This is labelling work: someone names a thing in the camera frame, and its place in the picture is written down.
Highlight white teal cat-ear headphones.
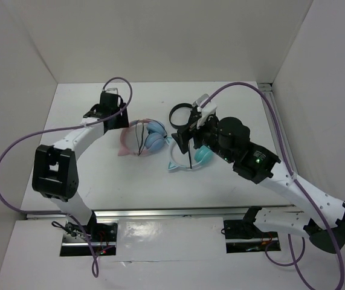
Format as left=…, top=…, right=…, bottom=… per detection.
left=166, top=137, right=214, bottom=173

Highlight aluminium front rail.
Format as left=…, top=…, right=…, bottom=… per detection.
left=19, top=205, right=297, bottom=221

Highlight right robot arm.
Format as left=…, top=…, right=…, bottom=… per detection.
left=172, top=115, right=345, bottom=254

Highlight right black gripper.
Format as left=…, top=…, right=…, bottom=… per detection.
left=170, top=112, right=234, bottom=163

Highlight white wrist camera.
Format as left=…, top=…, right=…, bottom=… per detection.
left=192, top=94, right=217, bottom=129
left=102, top=88, right=119, bottom=95

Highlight purple cable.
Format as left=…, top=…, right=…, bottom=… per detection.
left=202, top=82, right=345, bottom=290
left=0, top=77, right=134, bottom=278

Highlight aluminium rail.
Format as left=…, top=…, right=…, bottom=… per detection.
left=257, top=83, right=297, bottom=172
left=19, top=205, right=297, bottom=221

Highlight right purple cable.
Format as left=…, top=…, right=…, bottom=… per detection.
left=202, top=82, right=345, bottom=290

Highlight white front cover plate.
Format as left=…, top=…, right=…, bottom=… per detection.
left=116, top=217, right=226, bottom=261

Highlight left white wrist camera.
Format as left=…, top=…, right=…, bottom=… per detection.
left=102, top=88, right=119, bottom=95

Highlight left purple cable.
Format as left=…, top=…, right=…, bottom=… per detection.
left=0, top=77, right=134, bottom=278

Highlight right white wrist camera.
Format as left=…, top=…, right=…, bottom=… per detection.
left=192, top=94, right=217, bottom=129

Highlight pink blue cat-ear headphones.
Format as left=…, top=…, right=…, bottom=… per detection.
left=118, top=118, right=167, bottom=156

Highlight black headphones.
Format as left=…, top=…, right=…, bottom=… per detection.
left=169, top=103, right=193, bottom=129

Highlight aluminium right rail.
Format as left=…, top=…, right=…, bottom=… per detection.
left=257, top=83, right=297, bottom=172

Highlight thin black audio cable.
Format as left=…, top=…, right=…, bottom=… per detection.
left=134, top=120, right=149, bottom=157

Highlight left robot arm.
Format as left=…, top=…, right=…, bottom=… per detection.
left=32, top=88, right=129, bottom=241

